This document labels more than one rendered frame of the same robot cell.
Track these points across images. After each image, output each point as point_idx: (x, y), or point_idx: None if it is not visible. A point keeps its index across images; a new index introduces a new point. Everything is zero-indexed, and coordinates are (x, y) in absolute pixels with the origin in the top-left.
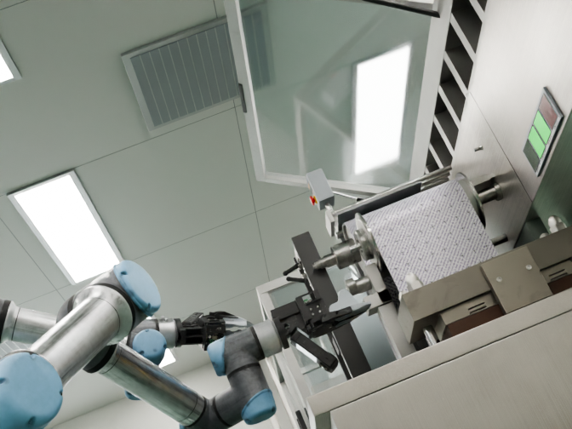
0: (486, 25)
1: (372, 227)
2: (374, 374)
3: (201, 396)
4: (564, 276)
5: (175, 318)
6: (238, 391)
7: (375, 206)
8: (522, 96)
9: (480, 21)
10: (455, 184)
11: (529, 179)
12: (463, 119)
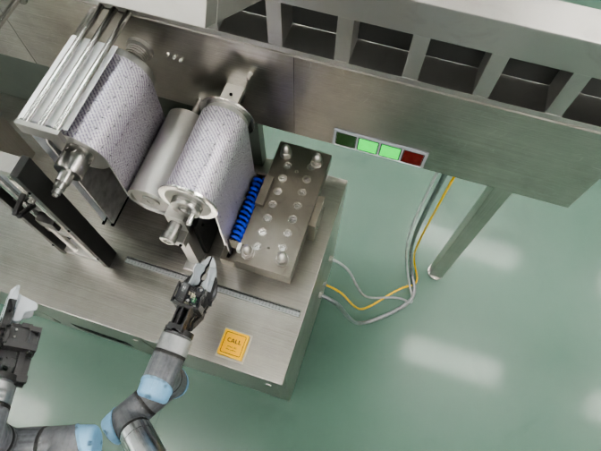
0: (410, 88)
1: (214, 204)
2: (297, 338)
3: (146, 421)
4: None
5: (0, 375)
6: (176, 394)
7: (73, 86)
8: (386, 128)
9: (358, 21)
10: (241, 122)
11: (313, 131)
12: (233, 38)
